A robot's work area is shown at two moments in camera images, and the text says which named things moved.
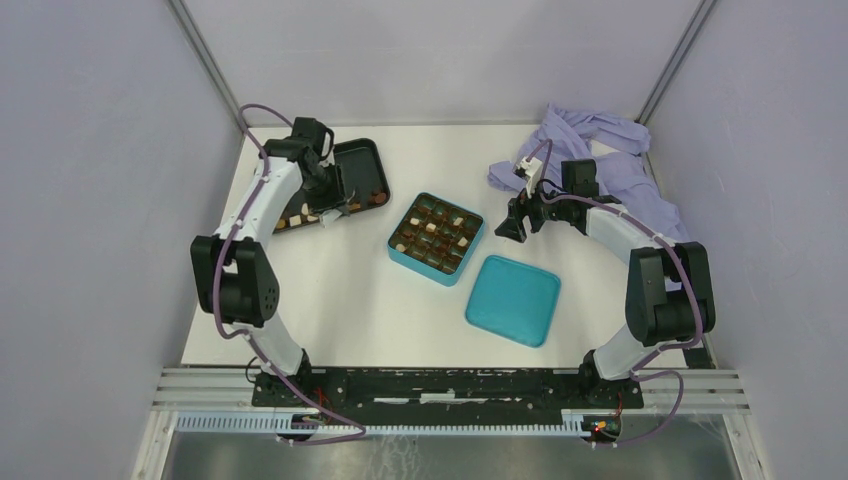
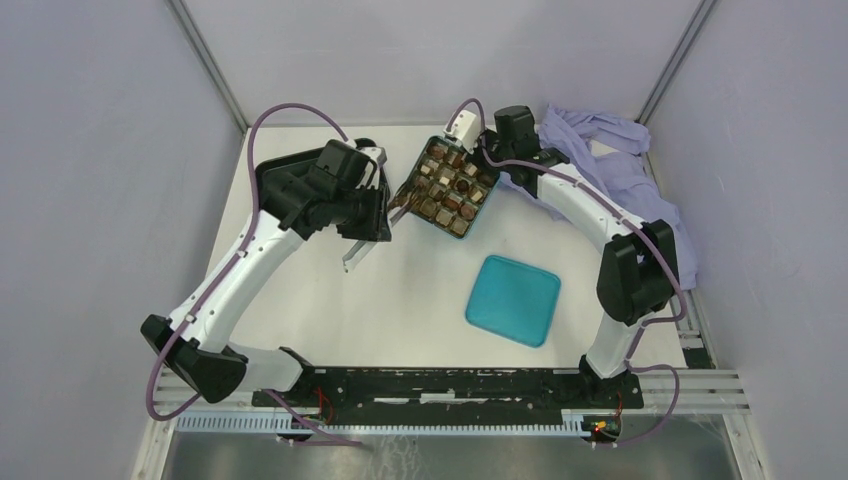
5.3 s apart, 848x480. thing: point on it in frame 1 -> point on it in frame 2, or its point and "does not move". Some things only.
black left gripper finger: [333, 187] -> [371, 206]
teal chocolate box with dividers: [434, 238] -> [451, 188]
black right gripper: [518, 209] -> [488, 135]
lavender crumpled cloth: [616, 145] does not move
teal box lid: [514, 300] does not move
